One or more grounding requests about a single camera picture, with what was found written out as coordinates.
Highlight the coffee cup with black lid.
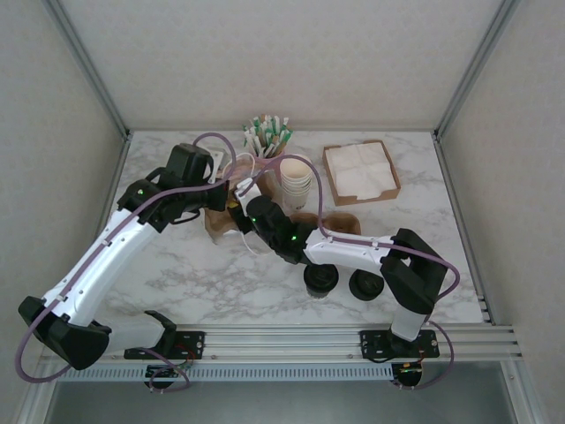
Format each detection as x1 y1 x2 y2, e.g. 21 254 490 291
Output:
303 263 341 299

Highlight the pink straw holder cup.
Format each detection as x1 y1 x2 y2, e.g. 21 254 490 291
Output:
249 149 288 186

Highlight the aluminium frame post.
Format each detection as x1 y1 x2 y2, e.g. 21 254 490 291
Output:
502 362 533 424
46 0 132 139
17 364 61 424
432 0 523 141

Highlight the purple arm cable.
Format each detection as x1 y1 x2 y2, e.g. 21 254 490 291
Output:
14 131 236 395
237 155 461 393

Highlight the black plastic cup lid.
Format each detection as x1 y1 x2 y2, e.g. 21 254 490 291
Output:
347 267 388 303

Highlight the white paper napkin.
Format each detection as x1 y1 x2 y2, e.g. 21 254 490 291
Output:
328 141 395 199

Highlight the brown cardboard napkin tray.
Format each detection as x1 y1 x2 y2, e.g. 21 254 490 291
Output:
322 140 402 207

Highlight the brown pulp cup carrier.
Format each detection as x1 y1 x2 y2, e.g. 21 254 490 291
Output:
285 210 365 236

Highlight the aluminium table edge rail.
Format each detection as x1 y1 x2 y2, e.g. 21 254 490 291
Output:
434 131 494 327
65 131 132 310

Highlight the beige paper cup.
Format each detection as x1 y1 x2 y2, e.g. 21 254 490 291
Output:
282 178 313 194
282 182 312 198
283 185 312 214
281 175 313 191

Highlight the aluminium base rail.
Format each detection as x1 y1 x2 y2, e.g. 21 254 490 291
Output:
37 324 526 366

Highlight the grey slotted cable duct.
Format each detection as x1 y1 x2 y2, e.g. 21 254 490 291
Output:
56 363 395 382

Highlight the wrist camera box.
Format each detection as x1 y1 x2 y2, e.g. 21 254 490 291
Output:
235 178 262 203
210 148 230 185

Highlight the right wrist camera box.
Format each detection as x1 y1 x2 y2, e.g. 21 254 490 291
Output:
235 178 262 203

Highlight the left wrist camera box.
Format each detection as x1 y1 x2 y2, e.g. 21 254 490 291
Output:
210 148 230 185

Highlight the green-lit controller circuit board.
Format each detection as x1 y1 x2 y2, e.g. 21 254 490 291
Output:
395 360 426 390
145 360 195 390

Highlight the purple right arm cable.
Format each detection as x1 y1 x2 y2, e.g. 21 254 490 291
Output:
237 155 461 393

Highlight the stack of paper cups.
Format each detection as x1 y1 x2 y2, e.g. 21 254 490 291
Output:
280 155 313 186

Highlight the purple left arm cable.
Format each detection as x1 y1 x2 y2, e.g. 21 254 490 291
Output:
14 131 236 395

